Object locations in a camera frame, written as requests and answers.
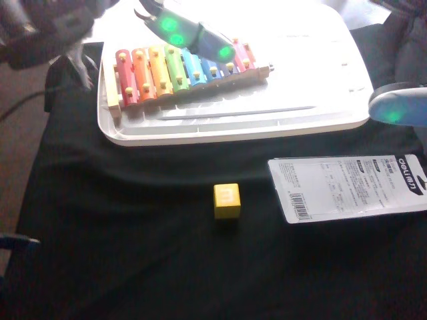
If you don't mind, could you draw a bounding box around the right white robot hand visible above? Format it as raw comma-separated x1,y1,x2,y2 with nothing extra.
368,82,427,128

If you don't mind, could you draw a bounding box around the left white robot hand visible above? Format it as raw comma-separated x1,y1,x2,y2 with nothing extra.
133,0,237,64

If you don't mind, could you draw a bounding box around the rainbow wooden xylophone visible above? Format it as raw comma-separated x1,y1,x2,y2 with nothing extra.
101,38,276,119

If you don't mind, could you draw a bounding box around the white plastic storage box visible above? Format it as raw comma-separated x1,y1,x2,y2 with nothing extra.
96,0,375,147

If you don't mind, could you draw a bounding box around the yellow cube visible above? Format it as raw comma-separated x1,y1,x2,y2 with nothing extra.
213,182,242,220

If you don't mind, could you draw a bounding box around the black table cloth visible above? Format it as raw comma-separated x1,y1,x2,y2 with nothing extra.
0,28,427,320

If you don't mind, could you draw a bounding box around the dark blue bar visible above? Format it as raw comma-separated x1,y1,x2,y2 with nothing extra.
0,233,41,277

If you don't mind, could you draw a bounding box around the black floor cable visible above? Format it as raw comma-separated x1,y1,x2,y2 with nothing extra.
0,89,46,121

